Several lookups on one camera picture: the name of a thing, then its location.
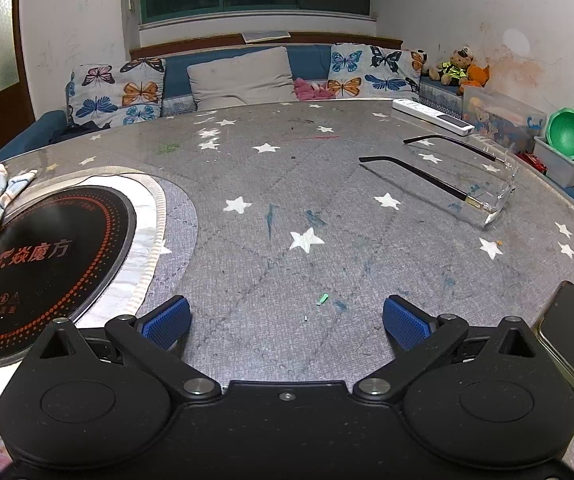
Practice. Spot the blue sofa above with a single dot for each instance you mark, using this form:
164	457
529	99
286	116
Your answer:
307	62

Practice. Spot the white plastic bin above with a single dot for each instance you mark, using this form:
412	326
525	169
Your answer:
562	167

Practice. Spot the clear plastic storage box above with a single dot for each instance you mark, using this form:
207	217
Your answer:
502	115

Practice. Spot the teddy bear in uniform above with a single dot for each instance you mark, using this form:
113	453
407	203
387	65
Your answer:
454	67

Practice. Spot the orange plush toy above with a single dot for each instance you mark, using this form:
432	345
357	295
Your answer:
478	76

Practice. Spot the dark cloth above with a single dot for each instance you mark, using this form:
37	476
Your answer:
74	132

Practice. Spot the white remote control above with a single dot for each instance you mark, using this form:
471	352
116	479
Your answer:
417	108

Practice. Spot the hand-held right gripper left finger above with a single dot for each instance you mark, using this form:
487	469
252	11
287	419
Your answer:
167	322

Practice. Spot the book on windowsill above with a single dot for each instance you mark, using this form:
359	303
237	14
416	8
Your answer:
267	36

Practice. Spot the grey star-print tablecloth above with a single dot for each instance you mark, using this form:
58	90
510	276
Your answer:
292	185

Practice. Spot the red toy car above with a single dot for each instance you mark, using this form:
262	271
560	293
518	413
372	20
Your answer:
532	160

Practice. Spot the clear rimless eyeglasses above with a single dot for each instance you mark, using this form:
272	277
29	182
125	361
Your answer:
473	203

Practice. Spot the white round quilted mat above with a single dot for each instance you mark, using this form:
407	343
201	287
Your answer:
148	220

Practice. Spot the round black induction cooktop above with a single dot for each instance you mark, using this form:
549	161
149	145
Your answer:
42	270

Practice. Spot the green plastic bowl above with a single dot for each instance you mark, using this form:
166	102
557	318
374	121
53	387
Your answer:
569	135

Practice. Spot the grey pillow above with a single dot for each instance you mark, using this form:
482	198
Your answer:
242	80

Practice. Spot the pink cloth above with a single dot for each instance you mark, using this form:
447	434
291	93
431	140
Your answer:
309	89

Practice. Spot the butterfly print pillow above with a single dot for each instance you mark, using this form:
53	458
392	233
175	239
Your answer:
367	70
117	90

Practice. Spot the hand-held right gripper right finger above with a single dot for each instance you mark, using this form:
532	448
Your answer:
407	322

